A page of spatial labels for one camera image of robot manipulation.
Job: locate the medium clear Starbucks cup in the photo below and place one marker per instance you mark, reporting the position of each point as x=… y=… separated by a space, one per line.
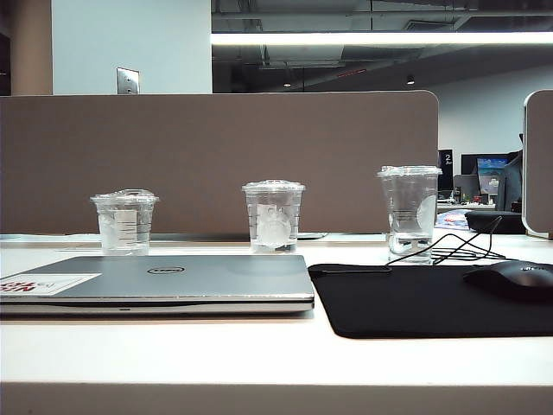
x=272 y=216

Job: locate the silver Dell laptop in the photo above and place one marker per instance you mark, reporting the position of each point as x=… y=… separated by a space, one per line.
x=194 y=281

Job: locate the tall clear plastic cup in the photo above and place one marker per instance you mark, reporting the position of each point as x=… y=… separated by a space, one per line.
x=406 y=207

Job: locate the small clear plastic cup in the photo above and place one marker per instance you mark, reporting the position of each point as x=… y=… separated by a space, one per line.
x=123 y=225

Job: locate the black mouse pad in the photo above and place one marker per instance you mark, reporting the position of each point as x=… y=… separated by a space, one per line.
x=410 y=302

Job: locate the blue and red paper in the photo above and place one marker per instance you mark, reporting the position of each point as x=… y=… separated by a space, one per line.
x=449 y=219

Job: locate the black sign with number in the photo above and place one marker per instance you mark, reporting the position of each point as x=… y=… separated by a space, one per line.
x=447 y=160

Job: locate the white ceiling light strip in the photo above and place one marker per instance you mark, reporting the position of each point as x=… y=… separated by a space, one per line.
x=367 y=38

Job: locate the black pouch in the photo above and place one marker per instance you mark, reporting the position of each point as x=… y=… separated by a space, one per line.
x=488 y=220

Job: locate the background computer monitor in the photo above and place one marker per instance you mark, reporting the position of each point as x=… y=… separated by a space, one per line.
x=490 y=173

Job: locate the background person grey jacket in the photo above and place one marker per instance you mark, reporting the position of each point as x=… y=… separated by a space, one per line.
x=512 y=181

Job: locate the white Nice Try sticker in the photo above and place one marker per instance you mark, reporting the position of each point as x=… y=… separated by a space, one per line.
x=43 y=285

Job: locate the black computer mouse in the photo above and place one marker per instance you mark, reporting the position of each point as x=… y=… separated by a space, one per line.
x=514 y=276

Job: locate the narrow brown desk divider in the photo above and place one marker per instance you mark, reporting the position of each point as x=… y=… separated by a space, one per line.
x=540 y=164

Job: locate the metal wall plate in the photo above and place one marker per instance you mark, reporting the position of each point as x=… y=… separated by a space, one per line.
x=127 y=80

